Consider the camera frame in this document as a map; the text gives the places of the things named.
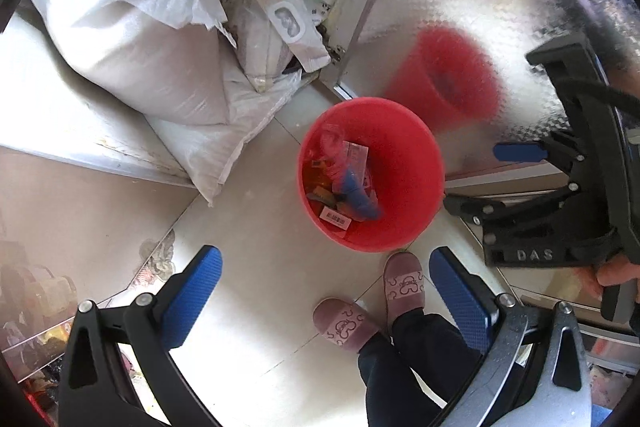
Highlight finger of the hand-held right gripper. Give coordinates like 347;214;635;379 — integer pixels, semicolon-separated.
492;132;586;175
444;184;581;228

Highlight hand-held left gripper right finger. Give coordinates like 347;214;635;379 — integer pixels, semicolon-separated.
429;247;593;427

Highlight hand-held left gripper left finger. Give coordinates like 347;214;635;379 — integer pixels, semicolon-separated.
60;245;223;427

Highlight red plastic bin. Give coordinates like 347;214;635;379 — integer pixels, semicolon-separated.
297;97;447;254

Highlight blue plastic bag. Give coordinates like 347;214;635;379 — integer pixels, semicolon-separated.
334;166;382;222

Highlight yellow sachet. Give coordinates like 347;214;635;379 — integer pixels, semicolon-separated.
309;186;337;208

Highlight orange plastic packaging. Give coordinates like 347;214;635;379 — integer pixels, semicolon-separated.
309;157;343;188

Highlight person's right hand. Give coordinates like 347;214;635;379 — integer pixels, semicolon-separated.
597;254;640;289

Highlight pink slipper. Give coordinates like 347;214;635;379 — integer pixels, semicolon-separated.
312;298;382;354
383;251;427;324

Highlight person's dark trouser legs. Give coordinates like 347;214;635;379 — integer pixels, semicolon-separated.
356;306;483;427

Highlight white paper card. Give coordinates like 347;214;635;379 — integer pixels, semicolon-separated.
343;141;371;170

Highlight pile of mixed clutter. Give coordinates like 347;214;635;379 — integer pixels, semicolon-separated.
0;242;81;413

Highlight flat white woven sack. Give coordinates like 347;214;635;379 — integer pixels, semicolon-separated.
144;57;303;208

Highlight large white woven sack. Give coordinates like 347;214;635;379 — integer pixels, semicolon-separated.
27;0;237;128

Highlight crumpled printed plastic bag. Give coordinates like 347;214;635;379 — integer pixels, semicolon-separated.
222;0;349;94

